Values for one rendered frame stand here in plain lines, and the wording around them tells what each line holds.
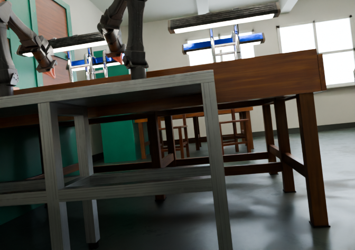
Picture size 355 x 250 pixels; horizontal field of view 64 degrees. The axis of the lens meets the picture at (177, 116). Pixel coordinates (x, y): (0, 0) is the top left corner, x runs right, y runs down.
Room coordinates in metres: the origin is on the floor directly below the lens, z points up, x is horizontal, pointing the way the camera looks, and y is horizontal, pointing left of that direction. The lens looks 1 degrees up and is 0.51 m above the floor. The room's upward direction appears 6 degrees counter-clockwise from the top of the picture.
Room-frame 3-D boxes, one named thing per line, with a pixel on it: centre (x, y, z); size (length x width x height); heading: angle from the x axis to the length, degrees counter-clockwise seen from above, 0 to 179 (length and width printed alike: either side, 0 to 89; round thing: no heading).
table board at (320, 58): (1.80, -0.73, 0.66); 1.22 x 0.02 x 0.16; 171
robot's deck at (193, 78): (1.43, 0.41, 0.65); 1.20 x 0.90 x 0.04; 83
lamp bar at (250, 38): (2.14, -0.40, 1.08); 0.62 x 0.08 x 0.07; 81
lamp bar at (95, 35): (1.74, 0.65, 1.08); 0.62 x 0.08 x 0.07; 81
